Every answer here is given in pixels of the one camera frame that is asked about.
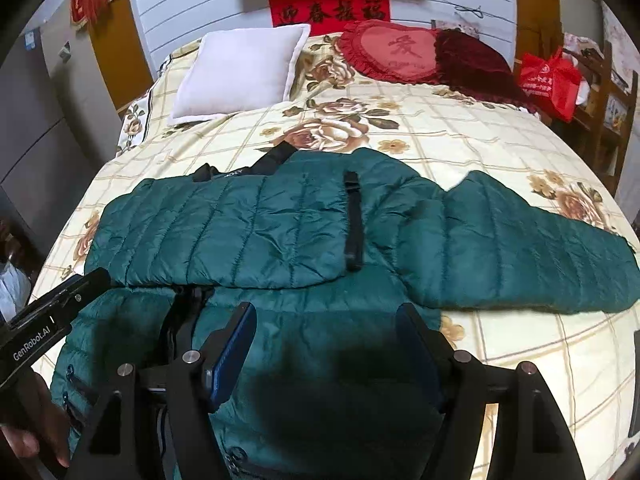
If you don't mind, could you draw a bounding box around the red plastic bag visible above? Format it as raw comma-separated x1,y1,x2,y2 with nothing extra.
516,47,584,123

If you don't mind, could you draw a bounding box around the black wall cable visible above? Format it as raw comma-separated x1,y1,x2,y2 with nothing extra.
451,3,487,21

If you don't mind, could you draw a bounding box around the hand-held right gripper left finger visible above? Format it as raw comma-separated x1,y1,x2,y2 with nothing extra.
65,302,259,480

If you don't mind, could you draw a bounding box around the grey refrigerator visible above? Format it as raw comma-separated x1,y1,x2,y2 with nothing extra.
0,10,132,241

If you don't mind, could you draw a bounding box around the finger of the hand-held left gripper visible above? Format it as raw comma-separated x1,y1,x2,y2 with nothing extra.
29,268,112,329

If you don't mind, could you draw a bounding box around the bed with floral sheet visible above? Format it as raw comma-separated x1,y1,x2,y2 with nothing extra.
27,32,640,480

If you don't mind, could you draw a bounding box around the red heart-shaped cushion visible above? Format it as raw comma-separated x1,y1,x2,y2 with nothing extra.
338,20,447,84

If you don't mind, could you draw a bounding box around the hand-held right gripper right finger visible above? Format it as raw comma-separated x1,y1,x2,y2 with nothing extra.
395,302,589,480

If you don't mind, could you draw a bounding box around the green down jacket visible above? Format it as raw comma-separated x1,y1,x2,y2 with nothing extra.
50,149,640,480

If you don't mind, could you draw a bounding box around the white square pillow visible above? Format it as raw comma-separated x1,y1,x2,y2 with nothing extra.
167,23,312,127

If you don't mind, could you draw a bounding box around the wooden shelf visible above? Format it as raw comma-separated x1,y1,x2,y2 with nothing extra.
550,35,640,188

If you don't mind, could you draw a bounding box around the dark red velvet cushion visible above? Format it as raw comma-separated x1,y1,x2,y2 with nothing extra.
433,28,540,112

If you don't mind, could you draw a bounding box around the red wall banner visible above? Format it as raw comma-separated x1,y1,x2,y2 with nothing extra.
268,0,391,29

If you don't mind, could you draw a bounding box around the person's left hand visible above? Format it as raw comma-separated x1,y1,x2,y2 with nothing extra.
0,370,72,469

